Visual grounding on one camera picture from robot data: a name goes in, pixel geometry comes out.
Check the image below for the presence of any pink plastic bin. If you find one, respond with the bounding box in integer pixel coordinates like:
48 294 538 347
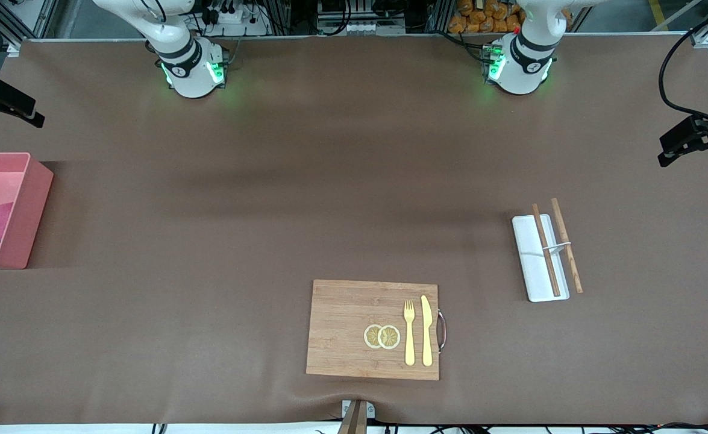
0 153 54 270

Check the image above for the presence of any white rectangular tray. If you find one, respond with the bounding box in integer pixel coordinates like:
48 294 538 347
512 213 571 303

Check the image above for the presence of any white power strip with plugs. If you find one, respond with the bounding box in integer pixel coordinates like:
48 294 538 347
200 0 271 37

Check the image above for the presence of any orange packaged goods pile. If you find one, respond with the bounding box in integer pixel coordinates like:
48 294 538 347
448 0 573 34

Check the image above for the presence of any yellow plastic knife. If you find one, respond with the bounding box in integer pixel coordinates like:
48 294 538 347
420 295 434 367

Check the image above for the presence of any yellow plastic fork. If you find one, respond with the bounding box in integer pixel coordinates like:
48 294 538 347
403 300 416 366

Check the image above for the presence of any long white socket strip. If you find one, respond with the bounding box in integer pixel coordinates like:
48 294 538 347
319 21 407 36

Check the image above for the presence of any wooden cutting board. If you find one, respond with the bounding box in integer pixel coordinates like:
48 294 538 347
305 279 448 382

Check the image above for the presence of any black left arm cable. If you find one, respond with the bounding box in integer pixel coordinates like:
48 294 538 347
658 9 708 120

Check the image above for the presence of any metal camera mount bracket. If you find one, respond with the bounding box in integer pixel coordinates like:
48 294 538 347
337 399 376 434

